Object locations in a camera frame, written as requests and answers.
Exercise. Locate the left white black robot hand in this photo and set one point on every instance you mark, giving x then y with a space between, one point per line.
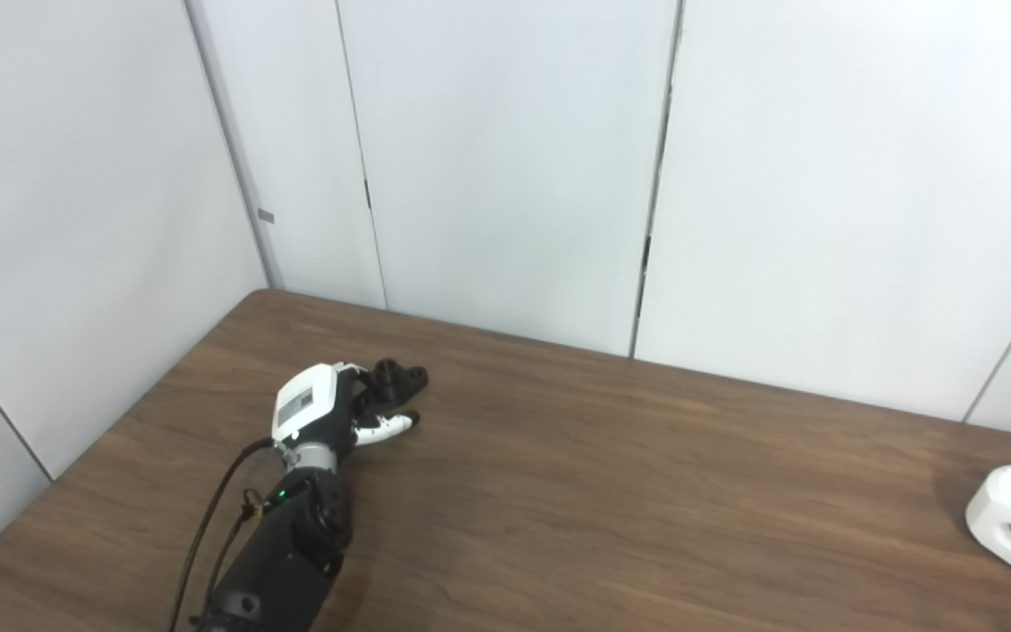
305 402

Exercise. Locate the black flanged holder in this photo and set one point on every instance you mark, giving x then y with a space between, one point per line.
400 377

